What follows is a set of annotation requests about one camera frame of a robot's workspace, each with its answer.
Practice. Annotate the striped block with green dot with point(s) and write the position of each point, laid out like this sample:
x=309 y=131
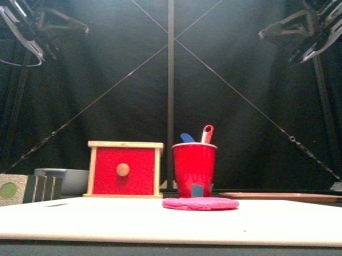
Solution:
x=15 y=190

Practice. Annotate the grey bowl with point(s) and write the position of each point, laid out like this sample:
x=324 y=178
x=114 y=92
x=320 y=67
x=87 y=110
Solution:
x=74 y=180

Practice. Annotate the wooden drawer box frame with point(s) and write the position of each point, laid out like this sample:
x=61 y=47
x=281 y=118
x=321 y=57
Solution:
x=158 y=166

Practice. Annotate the red plastic cup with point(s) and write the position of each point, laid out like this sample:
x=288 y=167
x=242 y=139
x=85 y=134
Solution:
x=194 y=166

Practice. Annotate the black slanted frame pole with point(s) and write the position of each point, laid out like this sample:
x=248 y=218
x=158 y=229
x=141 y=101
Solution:
x=324 y=106

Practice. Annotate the red drawer with wooden knob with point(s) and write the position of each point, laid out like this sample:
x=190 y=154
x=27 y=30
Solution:
x=107 y=180

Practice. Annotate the grey frame foot bracket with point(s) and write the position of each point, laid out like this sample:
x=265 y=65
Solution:
x=337 y=186

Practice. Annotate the pink flat dough disc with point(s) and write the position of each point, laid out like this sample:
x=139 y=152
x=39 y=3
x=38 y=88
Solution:
x=201 y=203

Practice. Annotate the black vertical frame pole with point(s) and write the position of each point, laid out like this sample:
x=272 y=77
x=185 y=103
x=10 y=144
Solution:
x=170 y=100

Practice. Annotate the white cutting board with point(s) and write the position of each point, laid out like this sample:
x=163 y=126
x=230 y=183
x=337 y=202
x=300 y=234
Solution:
x=134 y=223

